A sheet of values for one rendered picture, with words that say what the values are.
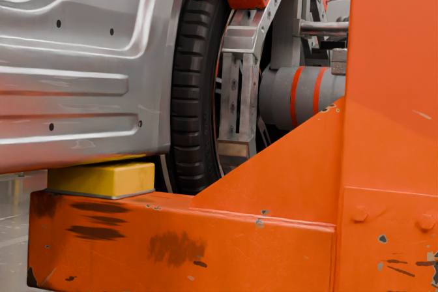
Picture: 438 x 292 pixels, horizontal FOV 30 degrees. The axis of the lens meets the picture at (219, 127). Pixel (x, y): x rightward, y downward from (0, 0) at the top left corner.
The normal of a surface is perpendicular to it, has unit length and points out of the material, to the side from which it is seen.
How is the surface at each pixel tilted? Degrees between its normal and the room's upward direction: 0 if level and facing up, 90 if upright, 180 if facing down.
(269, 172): 90
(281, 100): 94
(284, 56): 90
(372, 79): 90
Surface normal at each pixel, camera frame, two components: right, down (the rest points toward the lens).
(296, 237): -0.40, 0.03
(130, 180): 0.91, 0.07
